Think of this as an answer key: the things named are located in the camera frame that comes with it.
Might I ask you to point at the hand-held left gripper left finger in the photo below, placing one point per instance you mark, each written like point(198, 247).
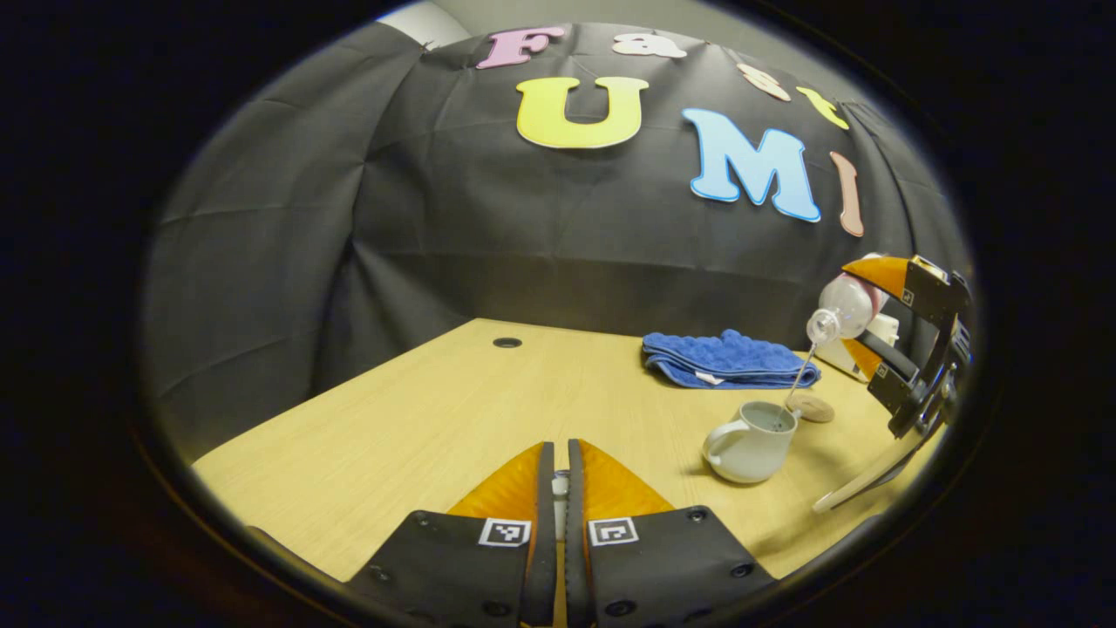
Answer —
point(545, 558)

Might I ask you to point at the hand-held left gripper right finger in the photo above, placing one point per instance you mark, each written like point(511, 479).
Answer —
point(575, 567)

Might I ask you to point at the clear water bottle pink label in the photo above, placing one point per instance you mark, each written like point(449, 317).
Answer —
point(846, 305)

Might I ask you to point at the white ceramic teacup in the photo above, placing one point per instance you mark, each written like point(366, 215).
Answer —
point(750, 453)

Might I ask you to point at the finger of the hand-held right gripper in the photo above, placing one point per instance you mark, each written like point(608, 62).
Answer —
point(889, 356)
point(924, 292)

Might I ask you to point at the white toaster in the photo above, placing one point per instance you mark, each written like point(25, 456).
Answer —
point(886, 329)

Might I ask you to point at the folded blue towel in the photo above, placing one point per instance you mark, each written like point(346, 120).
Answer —
point(724, 358)

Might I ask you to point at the black backdrop cloth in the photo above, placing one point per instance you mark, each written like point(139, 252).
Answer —
point(349, 218)

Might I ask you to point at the round brown coaster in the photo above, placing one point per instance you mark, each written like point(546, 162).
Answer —
point(818, 408)

